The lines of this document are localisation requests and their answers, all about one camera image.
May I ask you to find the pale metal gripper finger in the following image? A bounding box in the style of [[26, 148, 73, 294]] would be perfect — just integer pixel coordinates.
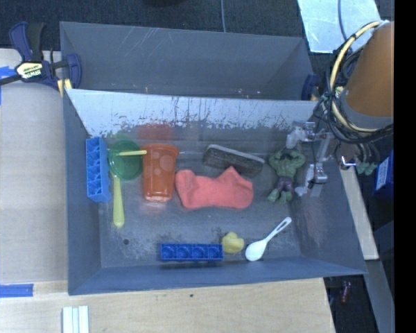
[[294, 163, 329, 197], [285, 121, 317, 149]]

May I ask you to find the green muscular toy figure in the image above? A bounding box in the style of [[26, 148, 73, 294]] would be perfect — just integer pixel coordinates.
[[266, 148, 307, 205]]

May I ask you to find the dark grey sponge block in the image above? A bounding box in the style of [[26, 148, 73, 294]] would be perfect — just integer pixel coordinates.
[[202, 144, 266, 179]]

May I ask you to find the white plastic spoon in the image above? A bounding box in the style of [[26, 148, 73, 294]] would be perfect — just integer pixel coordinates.
[[244, 216, 293, 262]]

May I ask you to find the salmon pink sock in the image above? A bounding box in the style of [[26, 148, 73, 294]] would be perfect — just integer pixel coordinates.
[[174, 165, 255, 211]]

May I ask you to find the yellow rubber duck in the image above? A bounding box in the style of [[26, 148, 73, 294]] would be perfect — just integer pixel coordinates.
[[220, 231, 245, 255]]

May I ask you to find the grey metal bin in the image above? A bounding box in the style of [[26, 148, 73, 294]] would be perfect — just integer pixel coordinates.
[[58, 21, 369, 296]]

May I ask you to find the orange spotted cup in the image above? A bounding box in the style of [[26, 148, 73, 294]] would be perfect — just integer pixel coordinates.
[[139, 143, 180, 203]]

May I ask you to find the blue ridged plastic block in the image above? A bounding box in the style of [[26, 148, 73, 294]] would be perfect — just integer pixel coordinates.
[[159, 243, 225, 263], [85, 136, 112, 204]]

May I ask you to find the green round bowl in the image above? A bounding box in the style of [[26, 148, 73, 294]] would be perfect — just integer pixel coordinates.
[[107, 139, 145, 181]]

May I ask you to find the yellow-green plastic spoon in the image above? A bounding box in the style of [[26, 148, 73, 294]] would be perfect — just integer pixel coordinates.
[[111, 171, 126, 229]]

